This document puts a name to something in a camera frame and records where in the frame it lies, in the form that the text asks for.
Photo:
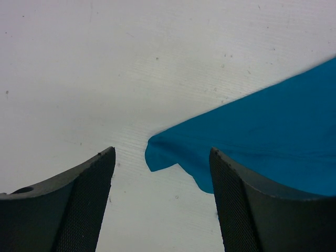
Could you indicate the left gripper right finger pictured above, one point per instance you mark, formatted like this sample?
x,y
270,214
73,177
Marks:
x,y
259,214

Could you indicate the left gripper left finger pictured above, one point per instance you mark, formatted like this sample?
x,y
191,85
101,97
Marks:
x,y
62,213

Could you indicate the blue t shirt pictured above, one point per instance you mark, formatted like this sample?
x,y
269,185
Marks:
x,y
285,132

